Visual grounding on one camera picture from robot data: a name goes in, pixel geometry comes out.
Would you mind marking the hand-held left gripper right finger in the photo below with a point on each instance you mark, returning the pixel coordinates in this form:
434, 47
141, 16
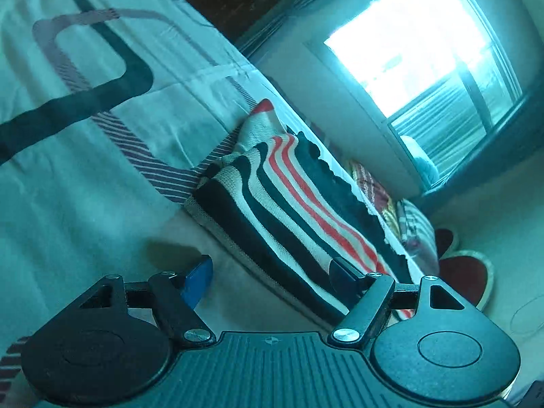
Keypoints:
345, 278

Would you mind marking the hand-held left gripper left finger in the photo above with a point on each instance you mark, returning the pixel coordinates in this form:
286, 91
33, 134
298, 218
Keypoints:
196, 280

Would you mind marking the striped knit sweater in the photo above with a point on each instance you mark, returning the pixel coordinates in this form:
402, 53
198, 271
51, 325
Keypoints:
280, 204

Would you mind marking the striped pillow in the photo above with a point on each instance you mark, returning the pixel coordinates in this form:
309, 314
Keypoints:
420, 233

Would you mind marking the red printed pillow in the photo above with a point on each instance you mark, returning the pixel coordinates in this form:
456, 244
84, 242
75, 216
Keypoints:
374, 191

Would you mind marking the red scalloped headboard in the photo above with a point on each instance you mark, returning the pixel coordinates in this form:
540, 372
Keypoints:
465, 274

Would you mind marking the white bedding bundle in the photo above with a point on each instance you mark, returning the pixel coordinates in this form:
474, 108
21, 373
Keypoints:
423, 161

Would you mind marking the printed bed sheet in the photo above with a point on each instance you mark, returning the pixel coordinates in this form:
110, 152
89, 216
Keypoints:
85, 170

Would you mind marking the teal curtain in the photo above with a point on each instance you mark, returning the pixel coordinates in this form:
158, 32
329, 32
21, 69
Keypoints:
493, 163
276, 21

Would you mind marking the window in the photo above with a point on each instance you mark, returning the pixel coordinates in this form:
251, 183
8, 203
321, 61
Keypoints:
416, 51

